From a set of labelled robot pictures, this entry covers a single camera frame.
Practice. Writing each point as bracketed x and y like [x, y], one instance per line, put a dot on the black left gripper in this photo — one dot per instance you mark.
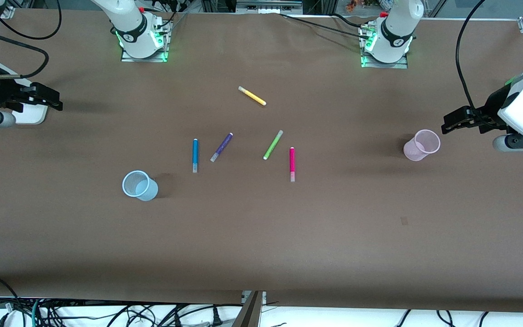
[489, 107]

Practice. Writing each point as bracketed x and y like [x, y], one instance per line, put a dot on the blue marker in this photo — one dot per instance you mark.
[194, 154]

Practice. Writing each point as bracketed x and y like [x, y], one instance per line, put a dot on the pink marker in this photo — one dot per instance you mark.
[292, 161]

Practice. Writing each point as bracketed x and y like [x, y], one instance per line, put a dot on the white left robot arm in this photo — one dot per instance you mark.
[395, 27]

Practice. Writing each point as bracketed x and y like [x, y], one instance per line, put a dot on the translucent pink cup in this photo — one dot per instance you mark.
[418, 147]

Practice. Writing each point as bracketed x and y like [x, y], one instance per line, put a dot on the translucent blue cup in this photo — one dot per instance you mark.
[145, 190]

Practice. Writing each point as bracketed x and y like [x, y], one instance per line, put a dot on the green marker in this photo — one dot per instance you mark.
[273, 145]

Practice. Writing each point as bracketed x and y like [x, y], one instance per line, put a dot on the purple marker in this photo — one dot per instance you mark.
[221, 147]

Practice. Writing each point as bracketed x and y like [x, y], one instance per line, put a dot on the yellow marker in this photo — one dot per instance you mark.
[252, 96]

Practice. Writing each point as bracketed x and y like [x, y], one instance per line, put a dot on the grey metal box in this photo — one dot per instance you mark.
[268, 5]

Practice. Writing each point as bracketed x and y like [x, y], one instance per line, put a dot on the metal table strut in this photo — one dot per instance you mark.
[249, 311]

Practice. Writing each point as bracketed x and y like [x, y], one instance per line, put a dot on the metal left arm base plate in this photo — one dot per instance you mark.
[402, 64]

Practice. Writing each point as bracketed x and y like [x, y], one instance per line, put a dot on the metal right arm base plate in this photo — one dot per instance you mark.
[161, 54]

